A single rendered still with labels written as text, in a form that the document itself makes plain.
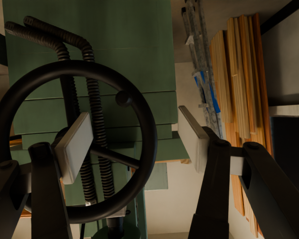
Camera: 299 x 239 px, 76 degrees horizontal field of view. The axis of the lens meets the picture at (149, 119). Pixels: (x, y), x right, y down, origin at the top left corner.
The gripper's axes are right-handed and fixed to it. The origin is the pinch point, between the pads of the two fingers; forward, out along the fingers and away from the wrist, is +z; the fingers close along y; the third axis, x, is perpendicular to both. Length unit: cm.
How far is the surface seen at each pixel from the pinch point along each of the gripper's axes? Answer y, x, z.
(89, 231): -25, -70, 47
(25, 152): -30.3, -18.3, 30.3
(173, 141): 9.3, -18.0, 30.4
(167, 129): 7.7, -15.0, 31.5
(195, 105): 88, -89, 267
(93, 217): -8.6, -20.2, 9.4
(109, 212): -5.9, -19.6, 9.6
